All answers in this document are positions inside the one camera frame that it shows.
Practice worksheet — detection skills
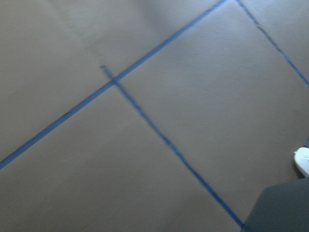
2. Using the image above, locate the white computer mouse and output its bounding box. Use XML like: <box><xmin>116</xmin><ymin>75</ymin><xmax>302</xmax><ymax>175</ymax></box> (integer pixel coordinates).
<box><xmin>294</xmin><ymin>147</ymin><xmax>309</xmax><ymax>178</ymax></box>

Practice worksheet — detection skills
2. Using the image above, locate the grey laptop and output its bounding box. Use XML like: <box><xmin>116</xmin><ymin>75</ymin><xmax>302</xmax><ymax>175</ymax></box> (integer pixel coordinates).
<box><xmin>242</xmin><ymin>178</ymin><xmax>309</xmax><ymax>232</ymax></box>

